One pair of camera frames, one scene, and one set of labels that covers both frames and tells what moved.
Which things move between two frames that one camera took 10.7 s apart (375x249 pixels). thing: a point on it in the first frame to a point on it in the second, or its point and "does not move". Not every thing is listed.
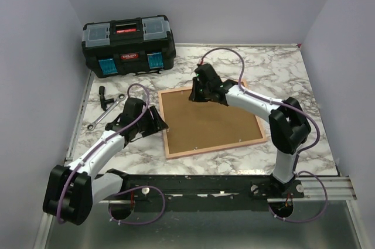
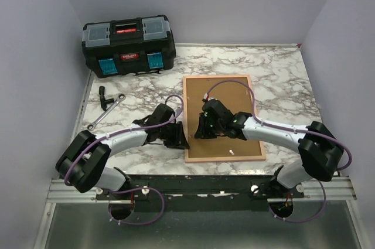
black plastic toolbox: (143, 45) does not move
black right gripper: (194, 96) to (201, 132)
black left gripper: (156, 122) to (179, 139)
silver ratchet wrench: (120, 98) does not move
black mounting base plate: (205, 193) does not move
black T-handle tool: (104, 101) does not move
